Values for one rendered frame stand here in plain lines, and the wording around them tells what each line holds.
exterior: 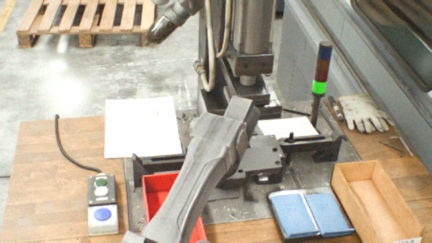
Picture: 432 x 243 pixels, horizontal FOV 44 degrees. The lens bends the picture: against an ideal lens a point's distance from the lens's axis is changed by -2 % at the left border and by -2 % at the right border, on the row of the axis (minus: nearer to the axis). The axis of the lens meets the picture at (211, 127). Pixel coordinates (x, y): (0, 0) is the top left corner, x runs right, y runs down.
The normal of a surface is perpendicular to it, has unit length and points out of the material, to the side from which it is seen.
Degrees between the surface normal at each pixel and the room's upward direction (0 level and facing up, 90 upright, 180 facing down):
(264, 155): 30
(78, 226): 0
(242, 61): 90
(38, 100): 0
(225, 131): 20
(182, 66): 0
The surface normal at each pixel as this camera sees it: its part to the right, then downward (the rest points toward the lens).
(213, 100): 0.04, -0.82
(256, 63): 0.18, 0.57
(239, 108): -0.15, -0.51
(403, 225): -0.98, 0.07
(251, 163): 0.11, -0.42
